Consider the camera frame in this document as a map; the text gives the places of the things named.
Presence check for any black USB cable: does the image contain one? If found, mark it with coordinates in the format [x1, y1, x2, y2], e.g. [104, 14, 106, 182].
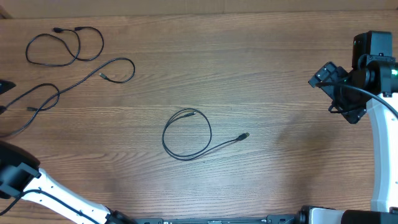
[25, 26, 105, 68]
[161, 108, 251, 162]
[0, 57, 136, 138]

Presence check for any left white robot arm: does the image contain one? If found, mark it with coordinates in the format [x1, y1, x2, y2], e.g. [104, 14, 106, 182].
[1, 141, 134, 224]

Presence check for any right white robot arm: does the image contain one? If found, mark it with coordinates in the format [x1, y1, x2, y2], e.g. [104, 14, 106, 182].
[293, 30, 397, 223]

